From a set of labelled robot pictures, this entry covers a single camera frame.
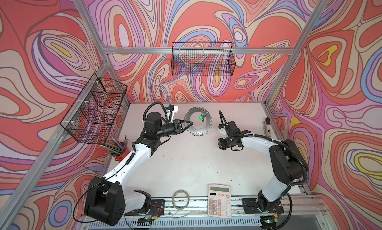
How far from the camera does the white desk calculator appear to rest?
720mm

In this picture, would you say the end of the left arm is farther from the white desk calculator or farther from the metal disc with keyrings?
the white desk calculator

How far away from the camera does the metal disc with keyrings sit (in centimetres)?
73

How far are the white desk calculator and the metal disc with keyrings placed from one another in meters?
0.30
